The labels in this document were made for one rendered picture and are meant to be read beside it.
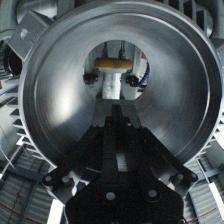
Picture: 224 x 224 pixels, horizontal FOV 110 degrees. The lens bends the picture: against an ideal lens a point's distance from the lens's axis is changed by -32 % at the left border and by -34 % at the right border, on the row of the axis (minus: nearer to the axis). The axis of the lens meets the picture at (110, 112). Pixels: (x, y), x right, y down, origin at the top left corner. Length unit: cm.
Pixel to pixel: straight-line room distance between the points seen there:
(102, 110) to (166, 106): 12
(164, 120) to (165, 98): 4
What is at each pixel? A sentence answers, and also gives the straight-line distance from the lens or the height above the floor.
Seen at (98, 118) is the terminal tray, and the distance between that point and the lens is 20.
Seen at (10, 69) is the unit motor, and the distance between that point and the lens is 65.
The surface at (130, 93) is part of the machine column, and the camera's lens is 79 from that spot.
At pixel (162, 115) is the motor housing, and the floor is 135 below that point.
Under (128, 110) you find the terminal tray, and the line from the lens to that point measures 23.
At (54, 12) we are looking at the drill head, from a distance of 48.
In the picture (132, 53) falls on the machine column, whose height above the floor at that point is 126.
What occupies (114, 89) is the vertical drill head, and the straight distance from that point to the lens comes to 54.
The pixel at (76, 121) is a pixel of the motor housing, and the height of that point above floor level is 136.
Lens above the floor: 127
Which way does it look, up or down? 30 degrees up
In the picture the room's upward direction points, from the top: 176 degrees counter-clockwise
